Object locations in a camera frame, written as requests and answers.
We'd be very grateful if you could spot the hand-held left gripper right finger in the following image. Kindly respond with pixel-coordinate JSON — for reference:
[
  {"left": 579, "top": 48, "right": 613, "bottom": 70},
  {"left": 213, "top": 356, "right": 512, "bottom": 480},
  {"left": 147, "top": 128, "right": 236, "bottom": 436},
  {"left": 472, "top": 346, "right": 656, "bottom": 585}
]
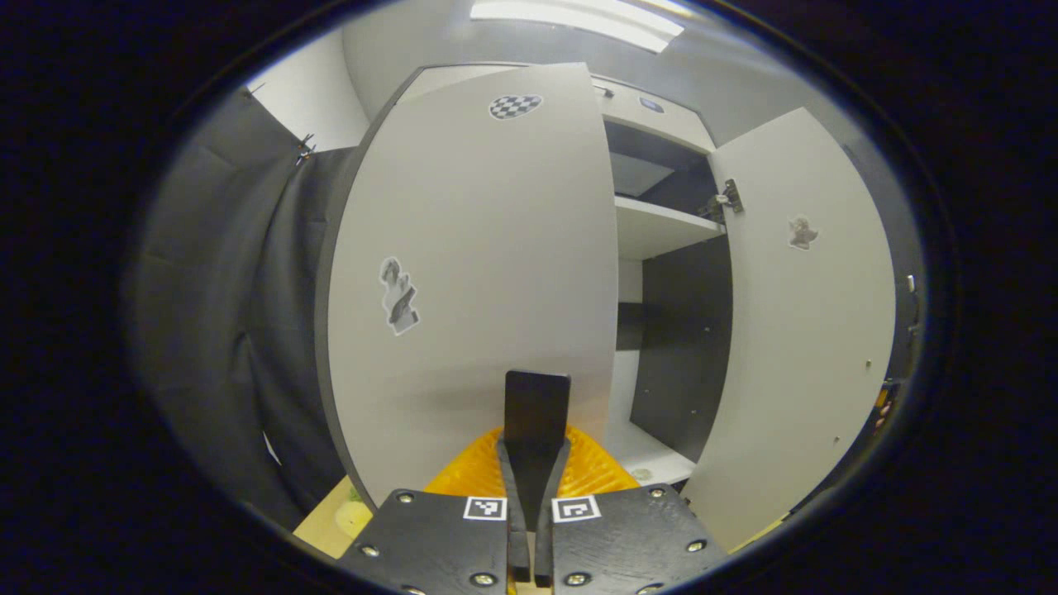
[{"left": 533, "top": 426, "right": 730, "bottom": 595}]

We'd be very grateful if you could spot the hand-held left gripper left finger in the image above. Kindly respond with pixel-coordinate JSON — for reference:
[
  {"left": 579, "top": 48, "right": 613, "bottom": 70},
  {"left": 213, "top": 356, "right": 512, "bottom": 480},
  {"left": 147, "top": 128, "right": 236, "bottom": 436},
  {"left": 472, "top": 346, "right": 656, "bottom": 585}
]
[{"left": 337, "top": 426, "right": 531, "bottom": 595}]

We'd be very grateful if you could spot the grey cabinet door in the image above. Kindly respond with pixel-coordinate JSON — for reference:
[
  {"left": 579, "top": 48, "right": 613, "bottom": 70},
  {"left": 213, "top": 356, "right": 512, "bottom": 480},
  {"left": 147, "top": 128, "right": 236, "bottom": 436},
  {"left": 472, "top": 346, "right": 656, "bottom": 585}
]
[
  {"left": 679, "top": 106, "right": 898, "bottom": 553},
  {"left": 314, "top": 62, "right": 621, "bottom": 509}
]

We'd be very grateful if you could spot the grey double-door shoe cabinet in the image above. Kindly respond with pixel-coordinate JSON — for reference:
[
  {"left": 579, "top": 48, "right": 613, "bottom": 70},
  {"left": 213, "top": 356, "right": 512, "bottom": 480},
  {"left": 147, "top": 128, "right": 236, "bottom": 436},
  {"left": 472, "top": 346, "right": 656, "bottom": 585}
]
[{"left": 397, "top": 62, "right": 745, "bottom": 488}]

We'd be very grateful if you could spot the metal door hinge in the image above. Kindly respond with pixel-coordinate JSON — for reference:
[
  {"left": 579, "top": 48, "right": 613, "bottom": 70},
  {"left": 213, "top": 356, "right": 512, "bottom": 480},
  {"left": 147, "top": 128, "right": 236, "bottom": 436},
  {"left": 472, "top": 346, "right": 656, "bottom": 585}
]
[{"left": 698, "top": 180, "right": 745, "bottom": 224}]

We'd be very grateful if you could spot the yellow round object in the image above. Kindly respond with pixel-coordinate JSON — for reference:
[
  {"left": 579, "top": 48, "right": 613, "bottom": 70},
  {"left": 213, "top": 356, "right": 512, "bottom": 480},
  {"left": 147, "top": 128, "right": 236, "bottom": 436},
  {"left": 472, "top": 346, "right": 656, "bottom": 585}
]
[{"left": 335, "top": 498, "right": 374, "bottom": 538}]

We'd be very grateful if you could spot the black backdrop cloth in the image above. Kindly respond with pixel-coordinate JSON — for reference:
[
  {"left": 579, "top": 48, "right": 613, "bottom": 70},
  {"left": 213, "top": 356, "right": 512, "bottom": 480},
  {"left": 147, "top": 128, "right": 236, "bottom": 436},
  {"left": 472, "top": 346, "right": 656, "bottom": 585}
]
[{"left": 124, "top": 87, "right": 373, "bottom": 530}]

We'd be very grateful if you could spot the large ceiling light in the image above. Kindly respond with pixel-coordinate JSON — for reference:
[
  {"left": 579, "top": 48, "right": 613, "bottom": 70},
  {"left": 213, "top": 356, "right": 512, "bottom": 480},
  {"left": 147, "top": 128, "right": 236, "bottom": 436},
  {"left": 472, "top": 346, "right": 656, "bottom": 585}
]
[{"left": 469, "top": 0, "right": 687, "bottom": 55}]

